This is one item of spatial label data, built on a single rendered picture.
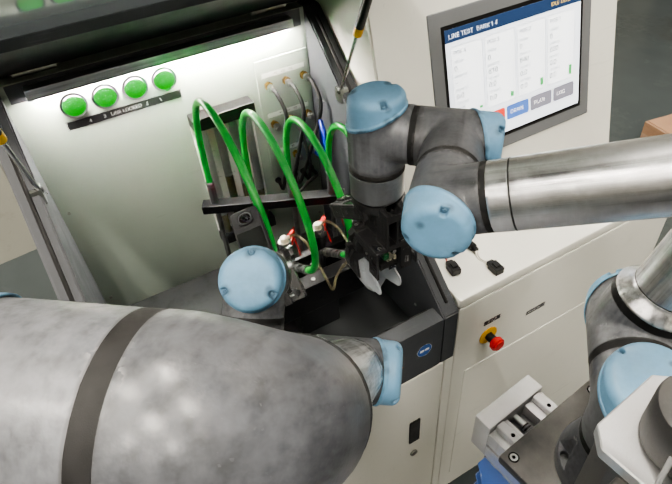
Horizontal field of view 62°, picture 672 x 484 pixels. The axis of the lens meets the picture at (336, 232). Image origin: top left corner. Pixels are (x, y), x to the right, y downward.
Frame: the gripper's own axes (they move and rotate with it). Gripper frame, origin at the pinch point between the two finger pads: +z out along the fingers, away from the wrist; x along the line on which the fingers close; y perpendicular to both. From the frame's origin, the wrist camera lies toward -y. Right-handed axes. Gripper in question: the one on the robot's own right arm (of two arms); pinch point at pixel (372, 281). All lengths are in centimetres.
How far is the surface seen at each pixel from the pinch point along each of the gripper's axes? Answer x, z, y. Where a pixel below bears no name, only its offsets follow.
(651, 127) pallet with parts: 244, 106, -100
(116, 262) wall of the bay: -37, 22, -57
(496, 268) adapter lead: 34.4, 20.5, -5.3
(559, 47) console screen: 73, -9, -32
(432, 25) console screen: 38, -23, -36
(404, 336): 9.4, 25.2, -3.8
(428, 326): 15.1, 25.3, -3.3
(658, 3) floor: 438, 120, -239
